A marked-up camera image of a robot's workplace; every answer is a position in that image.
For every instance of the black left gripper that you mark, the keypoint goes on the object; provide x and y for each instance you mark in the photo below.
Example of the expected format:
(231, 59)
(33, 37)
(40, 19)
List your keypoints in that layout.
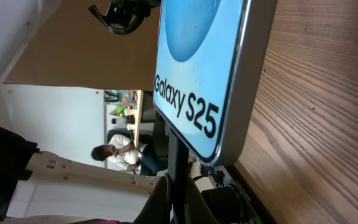
(124, 16)

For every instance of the Galaxy S25 smartphone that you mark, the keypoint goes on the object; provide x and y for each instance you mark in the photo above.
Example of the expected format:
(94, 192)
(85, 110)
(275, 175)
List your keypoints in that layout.
(209, 60)

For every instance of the wooden shelf with items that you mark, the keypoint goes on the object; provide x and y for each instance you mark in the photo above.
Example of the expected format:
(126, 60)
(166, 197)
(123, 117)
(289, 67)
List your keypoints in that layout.
(132, 106)

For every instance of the black office chair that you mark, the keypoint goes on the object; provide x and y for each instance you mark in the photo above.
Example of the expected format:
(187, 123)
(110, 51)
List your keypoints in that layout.
(143, 138)

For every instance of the seated person white shirt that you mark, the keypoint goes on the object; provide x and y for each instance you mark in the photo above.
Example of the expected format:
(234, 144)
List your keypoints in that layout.
(122, 151)

